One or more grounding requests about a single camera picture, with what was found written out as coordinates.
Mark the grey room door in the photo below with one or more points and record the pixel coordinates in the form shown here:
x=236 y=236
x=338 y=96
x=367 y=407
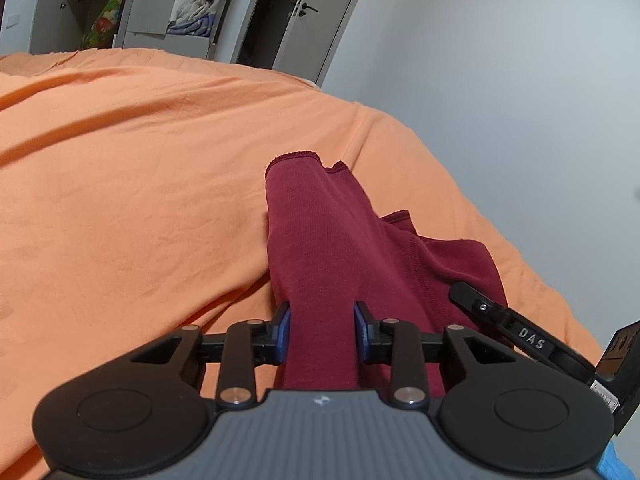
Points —
x=308 y=38

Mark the folded clothes pile in wardrobe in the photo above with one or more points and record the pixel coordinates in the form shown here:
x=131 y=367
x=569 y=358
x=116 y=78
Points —
x=191 y=18

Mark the colourful bag in wardrobe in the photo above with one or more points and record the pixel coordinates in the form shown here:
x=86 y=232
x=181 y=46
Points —
x=102 y=31

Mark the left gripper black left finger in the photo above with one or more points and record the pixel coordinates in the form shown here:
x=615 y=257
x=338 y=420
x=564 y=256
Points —
x=248 y=345

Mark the dark red t-shirt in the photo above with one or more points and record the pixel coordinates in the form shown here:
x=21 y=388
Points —
x=328 y=249

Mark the orange bed sheet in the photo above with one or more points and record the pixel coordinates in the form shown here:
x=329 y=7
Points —
x=133 y=201

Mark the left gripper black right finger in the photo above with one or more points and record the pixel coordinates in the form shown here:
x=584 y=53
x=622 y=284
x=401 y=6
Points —
x=397 y=344

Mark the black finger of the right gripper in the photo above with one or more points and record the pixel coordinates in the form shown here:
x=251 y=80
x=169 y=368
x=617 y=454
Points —
x=487 y=315

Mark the grey wardrobe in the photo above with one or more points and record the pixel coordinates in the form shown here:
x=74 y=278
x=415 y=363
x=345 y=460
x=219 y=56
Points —
x=59 y=25

